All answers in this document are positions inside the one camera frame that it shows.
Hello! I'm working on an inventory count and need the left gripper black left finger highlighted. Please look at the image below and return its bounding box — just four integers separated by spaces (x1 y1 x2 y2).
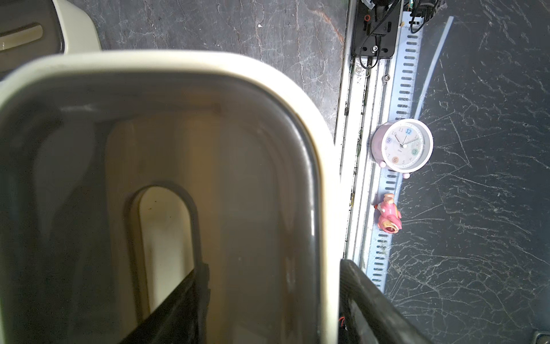
121 263 211 343

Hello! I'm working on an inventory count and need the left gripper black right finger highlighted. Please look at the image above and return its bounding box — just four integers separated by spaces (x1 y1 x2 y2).
338 259 431 343

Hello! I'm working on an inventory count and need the cream tissue box dark lid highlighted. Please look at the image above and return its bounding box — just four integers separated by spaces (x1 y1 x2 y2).
1 50 342 343

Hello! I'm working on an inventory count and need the cream tissue box brown lid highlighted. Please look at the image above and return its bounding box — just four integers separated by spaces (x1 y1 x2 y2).
1 0 101 79

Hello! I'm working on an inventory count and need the pink bear figurine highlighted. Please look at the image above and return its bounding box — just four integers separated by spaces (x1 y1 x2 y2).
374 193 402 234

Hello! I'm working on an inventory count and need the lilac alarm clock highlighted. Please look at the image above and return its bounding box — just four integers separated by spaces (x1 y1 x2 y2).
371 119 434 179

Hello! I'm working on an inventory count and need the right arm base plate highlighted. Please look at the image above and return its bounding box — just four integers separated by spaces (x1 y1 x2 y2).
351 1 402 70

